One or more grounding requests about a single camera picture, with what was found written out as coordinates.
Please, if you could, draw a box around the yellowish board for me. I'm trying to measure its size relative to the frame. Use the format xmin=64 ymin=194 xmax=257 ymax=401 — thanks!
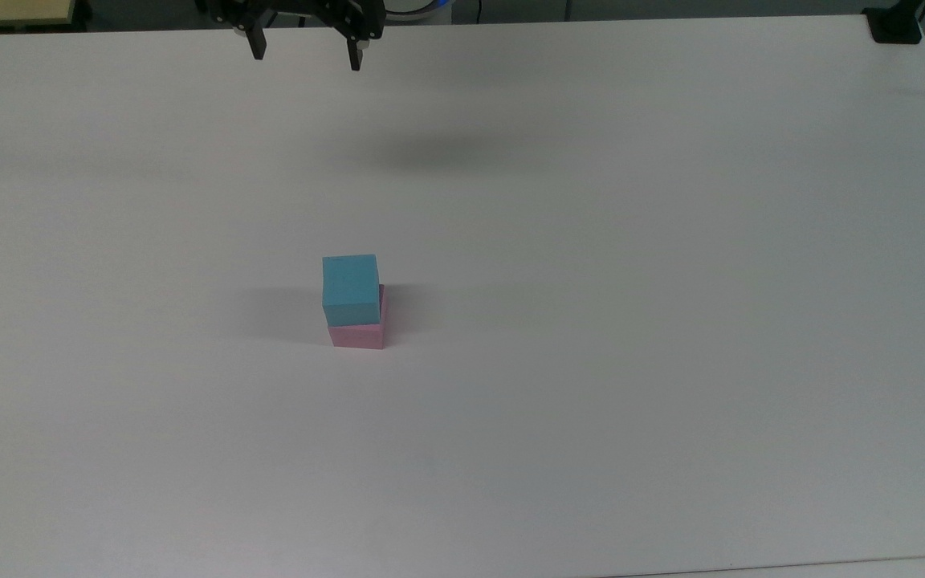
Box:
xmin=0 ymin=0 xmax=79 ymax=31

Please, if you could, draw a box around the blue cube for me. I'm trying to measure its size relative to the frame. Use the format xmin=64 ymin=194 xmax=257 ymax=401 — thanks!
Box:
xmin=322 ymin=254 xmax=381 ymax=328

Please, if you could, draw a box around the pink cube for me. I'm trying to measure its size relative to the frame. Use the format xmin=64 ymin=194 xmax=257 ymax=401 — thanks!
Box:
xmin=328 ymin=283 xmax=389 ymax=351

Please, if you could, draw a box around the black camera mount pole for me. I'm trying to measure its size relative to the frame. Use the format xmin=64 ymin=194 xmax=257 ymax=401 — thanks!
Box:
xmin=862 ymin=0 xmax=925 ymax=46

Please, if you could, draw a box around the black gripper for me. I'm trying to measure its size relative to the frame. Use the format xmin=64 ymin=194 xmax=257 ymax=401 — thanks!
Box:
xmin=204 ymin=0 xmax=388 ymax=72

